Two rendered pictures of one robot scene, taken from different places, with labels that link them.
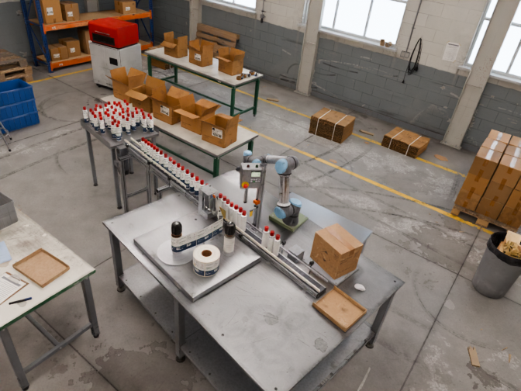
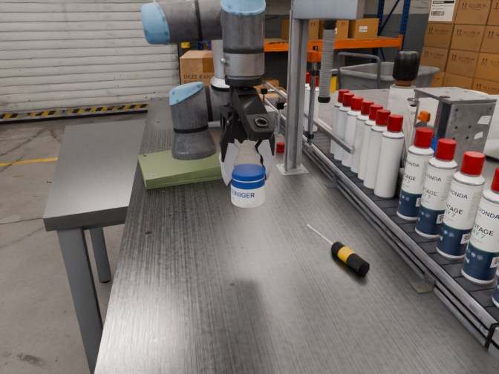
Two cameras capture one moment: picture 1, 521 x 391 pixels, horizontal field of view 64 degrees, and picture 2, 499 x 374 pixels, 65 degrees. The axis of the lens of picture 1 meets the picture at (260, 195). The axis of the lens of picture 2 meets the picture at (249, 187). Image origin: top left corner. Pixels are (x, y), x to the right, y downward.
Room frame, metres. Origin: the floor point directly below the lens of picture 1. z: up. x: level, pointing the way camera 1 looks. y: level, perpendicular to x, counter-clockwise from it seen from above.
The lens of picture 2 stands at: (3.90, 0.63, 1.32)
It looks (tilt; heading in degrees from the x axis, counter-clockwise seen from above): 25 degrees down; 218
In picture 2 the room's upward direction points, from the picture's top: straight up
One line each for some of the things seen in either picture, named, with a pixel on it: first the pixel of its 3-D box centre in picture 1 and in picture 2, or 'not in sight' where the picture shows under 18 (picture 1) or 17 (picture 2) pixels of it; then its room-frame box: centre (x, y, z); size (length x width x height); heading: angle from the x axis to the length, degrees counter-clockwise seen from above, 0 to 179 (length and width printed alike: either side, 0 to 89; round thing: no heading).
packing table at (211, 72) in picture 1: (201, 83); not in sight; (7.46, 1.34, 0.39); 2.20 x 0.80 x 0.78; 57
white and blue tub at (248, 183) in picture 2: not in sight; (247, 185); (3.32, 0.18, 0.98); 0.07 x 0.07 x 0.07
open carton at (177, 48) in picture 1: (175, 44); not in sight; (7.75, 1.88, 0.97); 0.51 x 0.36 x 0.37; 150
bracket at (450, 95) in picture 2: (208, 189); (452, 94); (2.94, 0.45, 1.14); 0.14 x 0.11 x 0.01; 48
